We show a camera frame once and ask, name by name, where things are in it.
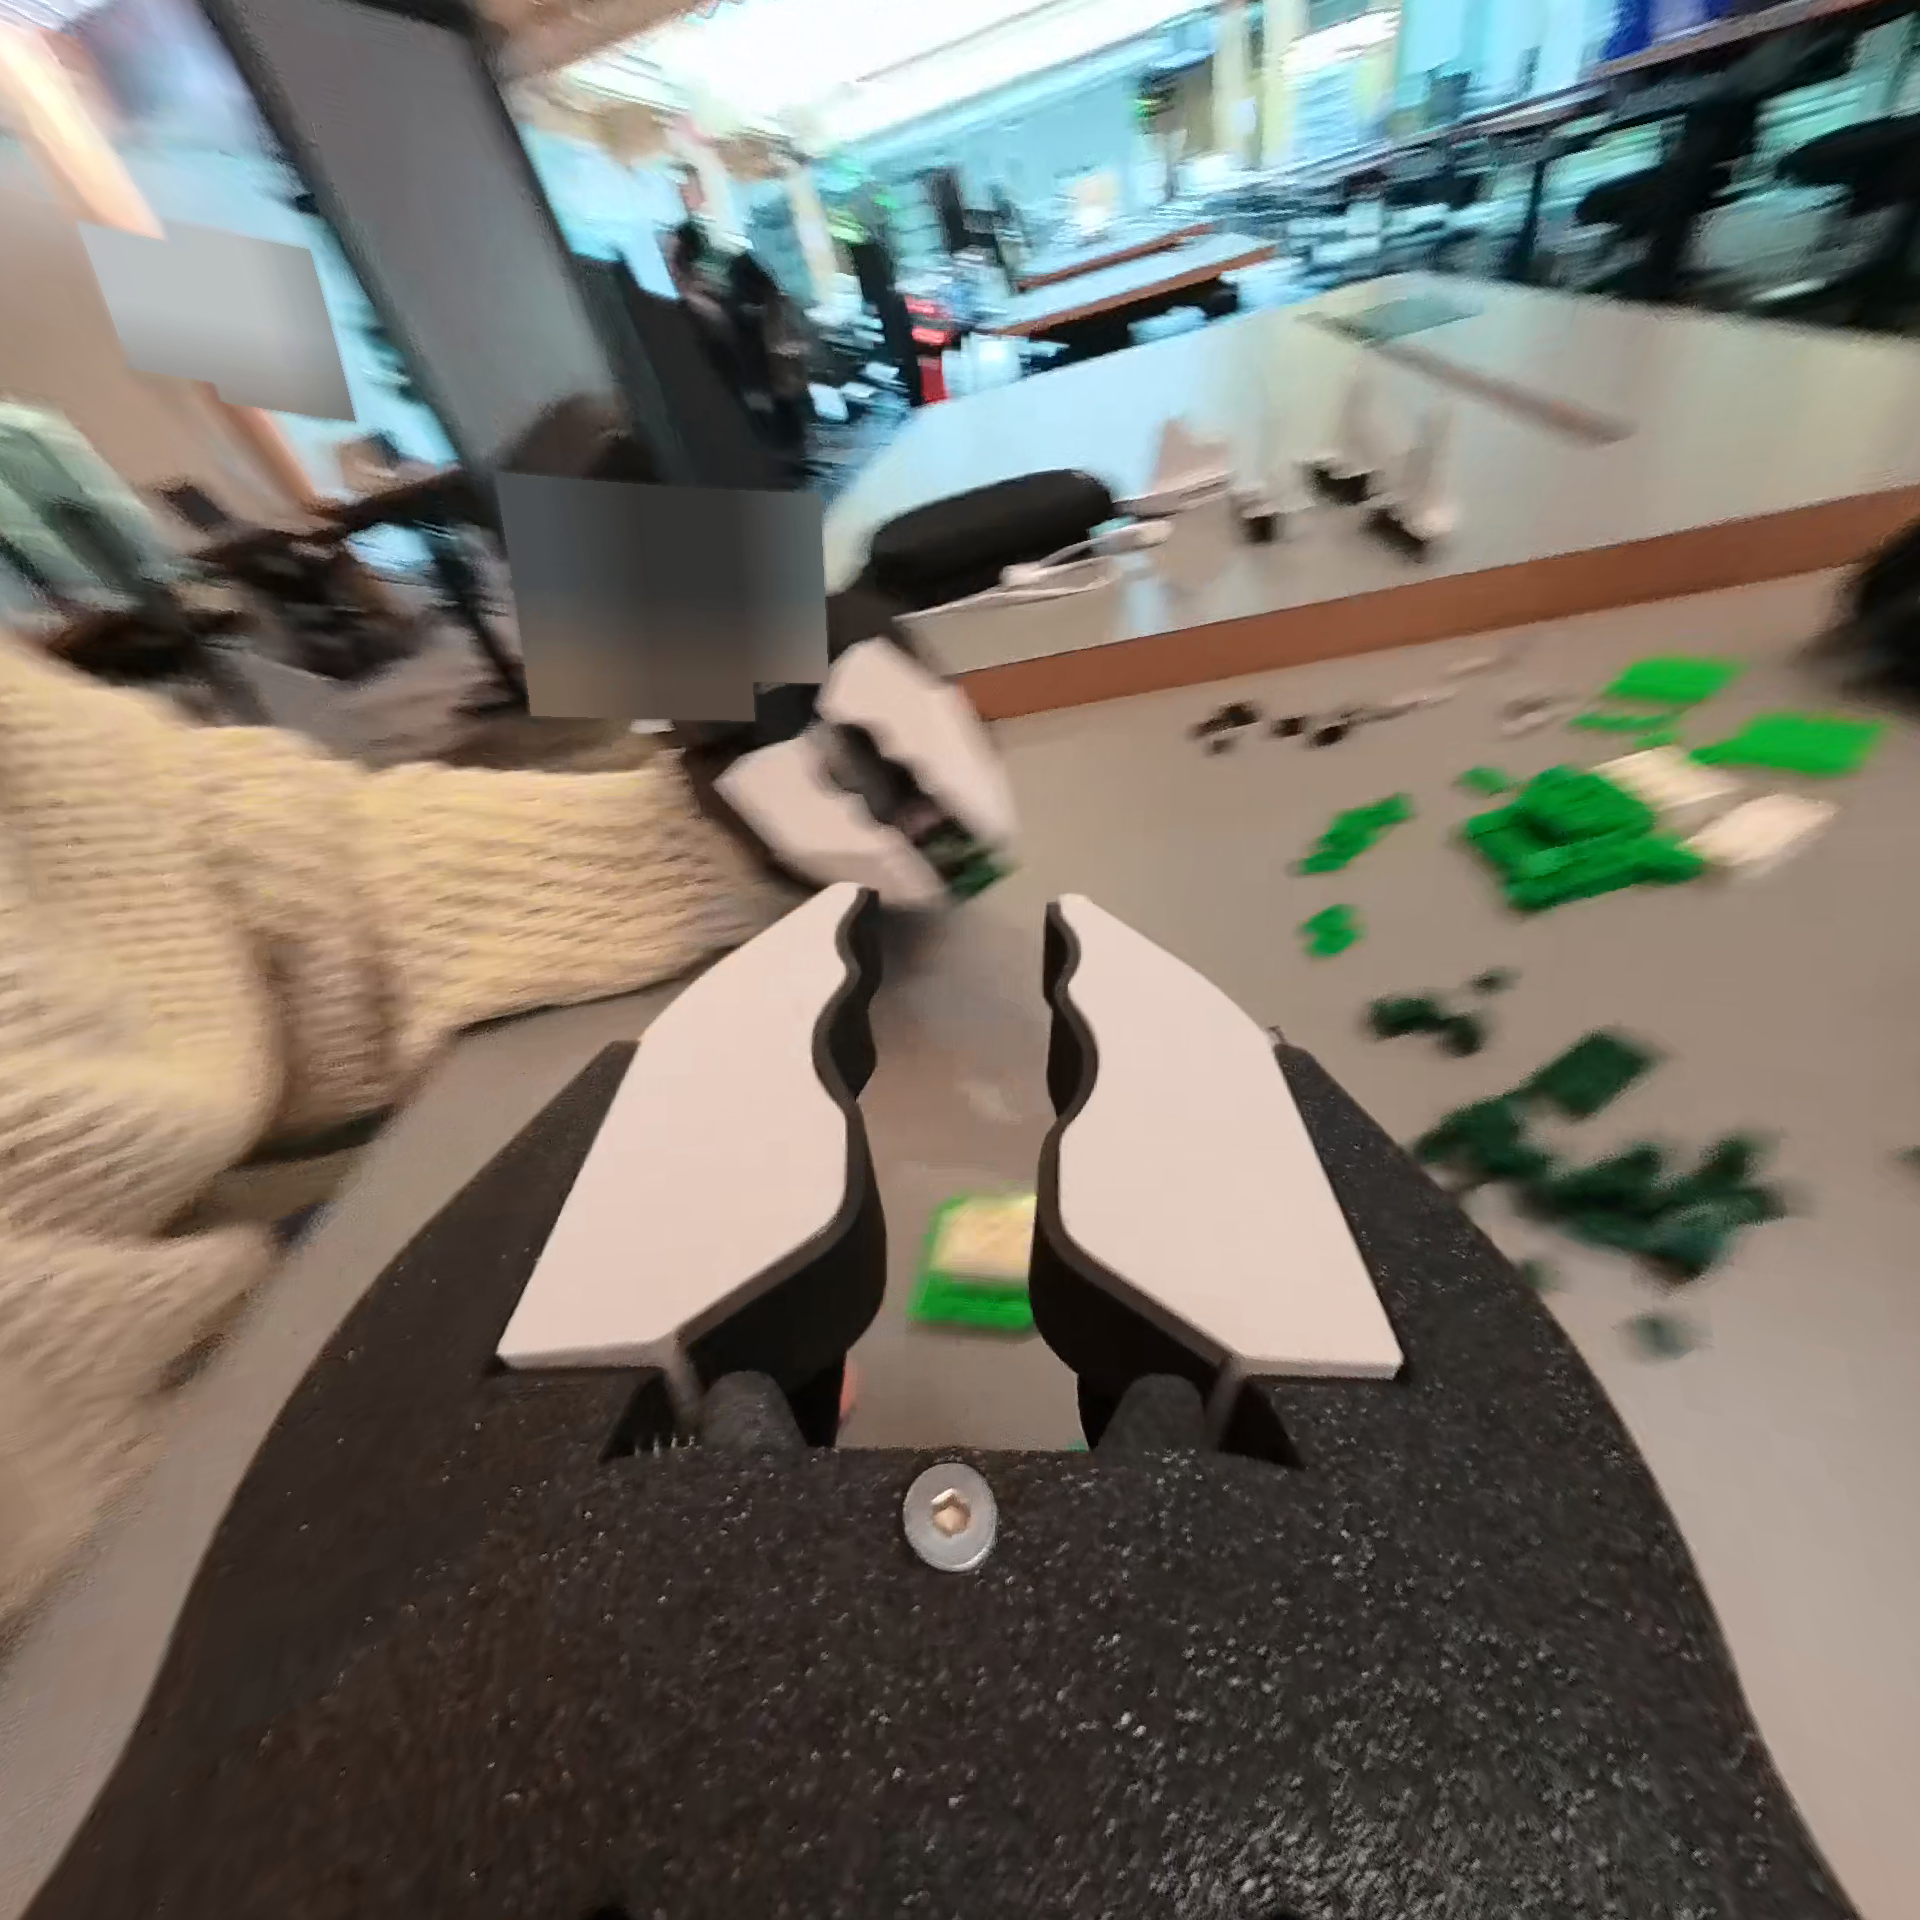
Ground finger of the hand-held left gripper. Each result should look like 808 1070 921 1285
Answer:
815 638 1020 872
715 736 953 908

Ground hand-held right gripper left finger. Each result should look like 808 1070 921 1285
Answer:
496 883 889 1382

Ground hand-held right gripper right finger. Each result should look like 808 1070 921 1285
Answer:
1030 892 1405 1386

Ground person's left forearm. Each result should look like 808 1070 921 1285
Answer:
0 639 788 1202

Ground green lego base, tan brick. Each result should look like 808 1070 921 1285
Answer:
910 1190 1041 1338

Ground scattered dark green lego pieces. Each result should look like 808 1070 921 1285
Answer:
1366 966 1792 1358

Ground pile of bright green lego pieces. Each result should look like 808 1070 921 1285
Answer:
1291 651 1885 962

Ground small grey lego pieces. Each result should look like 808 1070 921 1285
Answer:
1380 647 1593 736

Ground black oval case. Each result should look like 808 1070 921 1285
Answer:
855 468 1120 611

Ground white earphones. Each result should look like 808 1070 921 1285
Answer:
996 517 1177 589

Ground monitor on black stand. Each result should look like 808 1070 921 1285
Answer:
196 0 696 483

